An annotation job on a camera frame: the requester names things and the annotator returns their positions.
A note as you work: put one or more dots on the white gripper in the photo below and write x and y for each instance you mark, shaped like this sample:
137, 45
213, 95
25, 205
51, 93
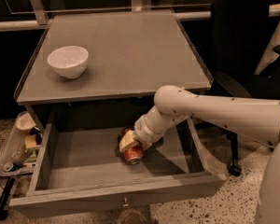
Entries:
143, 130

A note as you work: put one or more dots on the orange coke can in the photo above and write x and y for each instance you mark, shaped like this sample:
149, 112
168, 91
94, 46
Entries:
133, 155

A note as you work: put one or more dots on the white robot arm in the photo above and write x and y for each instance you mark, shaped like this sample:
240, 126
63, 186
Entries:
258, 119

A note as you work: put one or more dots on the open grey top drawer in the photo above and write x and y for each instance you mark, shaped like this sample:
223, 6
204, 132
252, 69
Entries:
79, 169

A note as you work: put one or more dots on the small metal drawer knob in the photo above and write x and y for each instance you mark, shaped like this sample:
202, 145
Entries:
125, 202

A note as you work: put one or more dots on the grey cabinet with clear top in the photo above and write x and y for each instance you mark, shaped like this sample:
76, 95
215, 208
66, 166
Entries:
129, 57

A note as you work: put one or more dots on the white ceramic bowl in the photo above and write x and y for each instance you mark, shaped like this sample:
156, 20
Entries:
69, 61

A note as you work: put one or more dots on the clear side bin with items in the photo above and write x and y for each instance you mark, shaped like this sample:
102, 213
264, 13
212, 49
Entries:
21, 151

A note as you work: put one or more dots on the black stand with wheel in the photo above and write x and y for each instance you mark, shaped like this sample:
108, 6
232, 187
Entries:
4, 197

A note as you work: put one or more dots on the black office chair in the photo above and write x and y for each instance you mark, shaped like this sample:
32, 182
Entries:
239, 31

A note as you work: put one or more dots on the metal rail with brackets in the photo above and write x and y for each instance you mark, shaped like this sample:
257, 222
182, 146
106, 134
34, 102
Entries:
20, 15

